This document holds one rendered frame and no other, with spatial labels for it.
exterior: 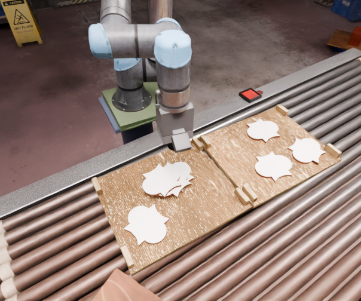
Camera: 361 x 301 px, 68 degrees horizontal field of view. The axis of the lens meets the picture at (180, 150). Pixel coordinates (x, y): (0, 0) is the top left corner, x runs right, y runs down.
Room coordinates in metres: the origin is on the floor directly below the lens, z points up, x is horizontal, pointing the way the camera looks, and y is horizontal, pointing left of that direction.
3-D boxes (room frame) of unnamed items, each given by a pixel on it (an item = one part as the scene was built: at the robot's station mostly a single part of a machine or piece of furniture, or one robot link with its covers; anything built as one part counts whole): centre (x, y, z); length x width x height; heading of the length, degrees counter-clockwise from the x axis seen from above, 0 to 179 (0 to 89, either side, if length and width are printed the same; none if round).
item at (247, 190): (0.47, -0.22, 0.95); 0.06 x 0.02 x 0.03; 29
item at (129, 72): (1.03, 0.22, 1.07); 0.13 x 0.12 x 0.14; 97
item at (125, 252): (0.27, 0.14, 0.95); 0.06 x 0.02 x 0.03; 30
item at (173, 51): (0.53, 0.02, 1.38); 0.09 x 0.08 x 0.11; 7
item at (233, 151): (0.69, -0.33, 0.93); 0.41 x 0.35 x 0.02; 119
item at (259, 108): (0.88, -0.22, 0.90); 1.95 x 0.05 x 0.05; 123
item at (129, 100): (1.03, 0.23, 0.96); 0.15 x 0.15 x 0.10
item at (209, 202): (0.48, 0.04, 0.93); 0.41 x 0.35 x 0.02; 120
